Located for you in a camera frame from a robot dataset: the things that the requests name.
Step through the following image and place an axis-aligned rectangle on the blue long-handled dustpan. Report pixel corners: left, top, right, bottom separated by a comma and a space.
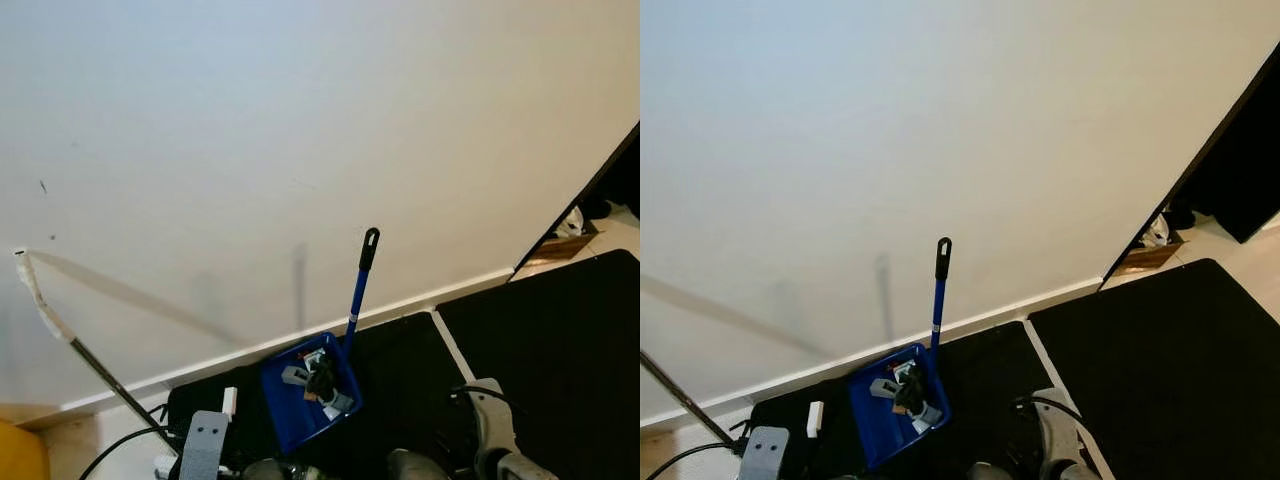
848, 237, 953, 469
260, 227, 382, 456

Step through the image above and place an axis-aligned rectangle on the black floor mat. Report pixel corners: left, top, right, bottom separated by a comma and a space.
1028, 258, 1280, 480
748, 322, 1086, 480
165, 312, 491, 480
435, 250, 641, 480

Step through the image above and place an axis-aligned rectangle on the black cabinet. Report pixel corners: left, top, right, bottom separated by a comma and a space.
585, 125, 641, 219
1185, 45, 1280, 245

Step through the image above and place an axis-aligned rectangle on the grey robot left leg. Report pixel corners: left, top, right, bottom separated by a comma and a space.
240, 458, 301, 480

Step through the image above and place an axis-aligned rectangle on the yellow plastic container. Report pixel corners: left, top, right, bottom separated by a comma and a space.
0, 420, 51, 480

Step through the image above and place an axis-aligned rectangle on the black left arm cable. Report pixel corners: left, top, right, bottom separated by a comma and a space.
78, 425, 186, 480
645, 440, 746, 480

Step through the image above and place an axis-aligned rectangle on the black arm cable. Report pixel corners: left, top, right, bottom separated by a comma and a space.
78, 425, 186, 480
450, 385, 516, 411
645, 440, 746, 480
1012, 395, 1071, 421

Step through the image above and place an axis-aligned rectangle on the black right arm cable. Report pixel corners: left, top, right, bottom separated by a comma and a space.
450, 385, 516, 411
1012, 395, 1071, 421

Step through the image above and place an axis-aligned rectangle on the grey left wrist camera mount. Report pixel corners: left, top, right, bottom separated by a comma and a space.
178, 410, 231, 480
740, 426, 791, 480

